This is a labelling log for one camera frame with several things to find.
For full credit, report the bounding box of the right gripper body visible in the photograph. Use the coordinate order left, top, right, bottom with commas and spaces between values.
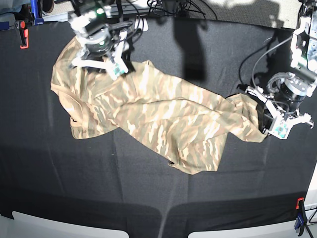
79, 28, 129, 81

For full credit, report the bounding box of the black table cloth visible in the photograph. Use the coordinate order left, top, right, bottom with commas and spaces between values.
0, 18, 317, 238

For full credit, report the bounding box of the white tape patch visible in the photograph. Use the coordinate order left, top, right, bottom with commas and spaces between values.
134, 17, 149, 32

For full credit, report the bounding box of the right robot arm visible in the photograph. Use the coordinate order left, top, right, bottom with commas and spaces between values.
68, 0, 135, 80

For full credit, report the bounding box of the camouflage t-shirt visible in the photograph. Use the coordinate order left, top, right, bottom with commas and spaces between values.
51, 38, 265, 175

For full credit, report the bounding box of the orange blue clamp near right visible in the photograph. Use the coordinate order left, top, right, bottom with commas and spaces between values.
294, 197, 307, 237

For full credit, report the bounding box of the black cable bundle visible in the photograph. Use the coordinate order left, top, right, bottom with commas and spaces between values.
146, 0, 218, 20

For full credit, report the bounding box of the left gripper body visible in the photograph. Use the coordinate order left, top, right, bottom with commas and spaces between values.
245, 86, 299, 140

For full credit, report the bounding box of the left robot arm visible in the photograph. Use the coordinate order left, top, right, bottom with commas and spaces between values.
245, 0, 317, 140

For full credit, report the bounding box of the blue clamp top left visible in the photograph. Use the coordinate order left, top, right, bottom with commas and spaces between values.
30, 0, 44, 25

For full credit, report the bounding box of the orange clamp far left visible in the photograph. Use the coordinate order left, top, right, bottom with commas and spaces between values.
15, 20, 29, 49

